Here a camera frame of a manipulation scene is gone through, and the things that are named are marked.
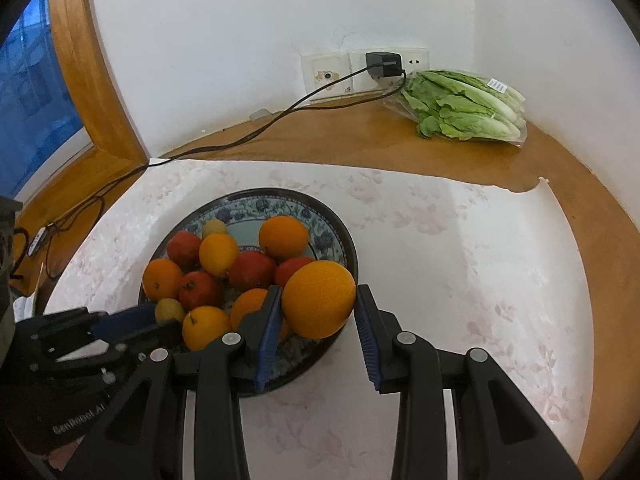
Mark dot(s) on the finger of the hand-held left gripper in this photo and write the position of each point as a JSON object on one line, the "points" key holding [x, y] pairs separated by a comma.
{"points": [[125, 320], [155, 337]]}

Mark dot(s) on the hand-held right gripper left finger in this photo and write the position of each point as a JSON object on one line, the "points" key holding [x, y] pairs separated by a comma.
{"points": [[267, 340]]}

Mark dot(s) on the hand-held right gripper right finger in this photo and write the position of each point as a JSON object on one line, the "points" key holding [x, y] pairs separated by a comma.
{"points": [[365, 345]]}

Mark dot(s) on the large yellow-green plum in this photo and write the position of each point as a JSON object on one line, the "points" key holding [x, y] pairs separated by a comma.
{"points": [[169, 310]]}

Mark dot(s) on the large orange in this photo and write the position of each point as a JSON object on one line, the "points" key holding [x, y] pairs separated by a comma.
{"points": [[318, 300]]}

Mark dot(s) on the large red pomegranate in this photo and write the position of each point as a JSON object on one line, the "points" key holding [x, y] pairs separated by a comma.
{"points": [[287, 270]]}

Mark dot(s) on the blue floral patterned plate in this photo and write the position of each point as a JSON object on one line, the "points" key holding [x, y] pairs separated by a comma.
{"points": [[327, 232]]}

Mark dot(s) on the small yellow-green plum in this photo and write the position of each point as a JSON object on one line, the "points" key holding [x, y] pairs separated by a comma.
{"points": [[215, 227]]}

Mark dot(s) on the white lined notebook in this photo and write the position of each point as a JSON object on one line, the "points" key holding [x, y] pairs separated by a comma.
{"points": [[22, 305]]}

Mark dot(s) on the white floral tablecloth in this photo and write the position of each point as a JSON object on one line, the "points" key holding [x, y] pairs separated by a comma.
{"points": [[450, 285]]}

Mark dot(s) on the small white plastic piece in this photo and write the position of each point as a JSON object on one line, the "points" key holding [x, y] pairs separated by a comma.
{"points": [[260, 114]]}

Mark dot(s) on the blue window pane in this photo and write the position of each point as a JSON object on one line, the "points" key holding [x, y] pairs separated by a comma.
{"points": [[35, 110]]}

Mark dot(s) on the bagged green lettuce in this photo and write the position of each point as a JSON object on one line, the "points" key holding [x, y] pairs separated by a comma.
{"points": [[460, 107]]}

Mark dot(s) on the black plug-in charger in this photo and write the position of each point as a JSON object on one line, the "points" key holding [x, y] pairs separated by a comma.
{"points": [[384, 64]]}

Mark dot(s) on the wooden window frame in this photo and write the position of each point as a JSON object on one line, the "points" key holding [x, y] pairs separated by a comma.
{"points": [[80, 85]]}

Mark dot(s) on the beige wall plate with hole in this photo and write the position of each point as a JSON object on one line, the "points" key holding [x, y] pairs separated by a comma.
{"points": [[312, 65]]}

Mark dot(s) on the beige wall power socket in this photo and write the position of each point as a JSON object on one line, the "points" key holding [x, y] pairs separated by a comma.
{"points": [[417, 60]]}

